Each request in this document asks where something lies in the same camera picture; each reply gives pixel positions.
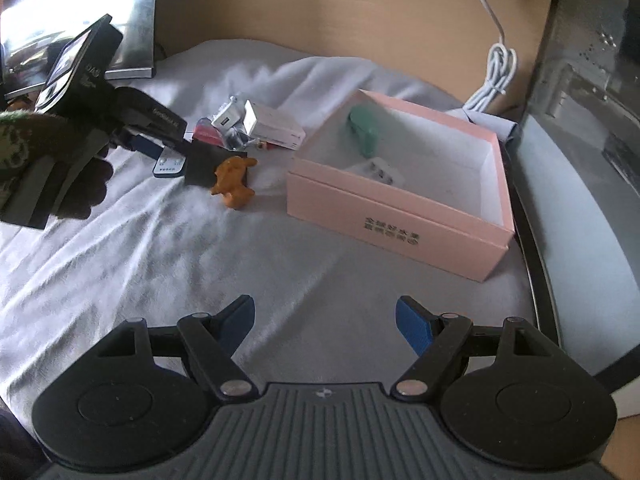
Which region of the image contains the person's left hand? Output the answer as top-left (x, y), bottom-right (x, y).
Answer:
top-left (52, 130), bottom-right (115, 222)

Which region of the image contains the white bed sheet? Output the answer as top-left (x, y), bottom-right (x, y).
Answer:
top-left (0, 39), bottom-right (561, 431)

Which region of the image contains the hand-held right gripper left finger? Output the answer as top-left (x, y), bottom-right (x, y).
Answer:
top-left (97, 295), bottom-right (257, 403)

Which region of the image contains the small white remote control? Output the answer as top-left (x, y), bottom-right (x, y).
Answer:
top-left (152, 155), bottom-right (189, 179)

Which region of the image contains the grey laptop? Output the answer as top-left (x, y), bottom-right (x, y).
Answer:
top-left (102, 0), bottom-right (162, 82)

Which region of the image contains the black square card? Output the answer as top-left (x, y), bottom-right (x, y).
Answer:
top-left (184, 139), bottom-right (249, 189)

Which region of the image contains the small white plug adapter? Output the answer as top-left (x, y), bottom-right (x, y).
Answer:
top-left (350, 156), bottom-right (405, 187)

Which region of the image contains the white charger plug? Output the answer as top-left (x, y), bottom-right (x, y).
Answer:
top-left (210, 97), bottom-right (247, 134)

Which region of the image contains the red flash drive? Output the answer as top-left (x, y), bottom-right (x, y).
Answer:
top-left (192, 119), bottom-right (227, 145)

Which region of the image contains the orange toy animal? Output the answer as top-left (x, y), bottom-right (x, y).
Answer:
top-left (210, 156), bottom-right (259, 209)

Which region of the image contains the pink cardboard box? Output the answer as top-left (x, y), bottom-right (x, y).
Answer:
top-left (286, 89), bottom-right (517, 283)

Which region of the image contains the teal green plastic object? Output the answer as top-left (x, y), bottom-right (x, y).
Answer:
top-left (347, 104), bottom-right (382, 158)

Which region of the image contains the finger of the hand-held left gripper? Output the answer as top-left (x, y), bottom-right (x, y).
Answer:
top-left (112, 127), bottom-right (167, 161)

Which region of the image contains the white cable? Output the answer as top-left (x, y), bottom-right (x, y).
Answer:
top-left (454, 0), bottom-right (521, 114)

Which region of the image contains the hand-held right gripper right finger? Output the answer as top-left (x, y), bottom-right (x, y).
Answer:
top-left (391, 296), bottom-right (556, 402)

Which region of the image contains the white power bank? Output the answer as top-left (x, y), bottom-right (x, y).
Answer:
top-left (242, 100), bottom-right (306, 151)

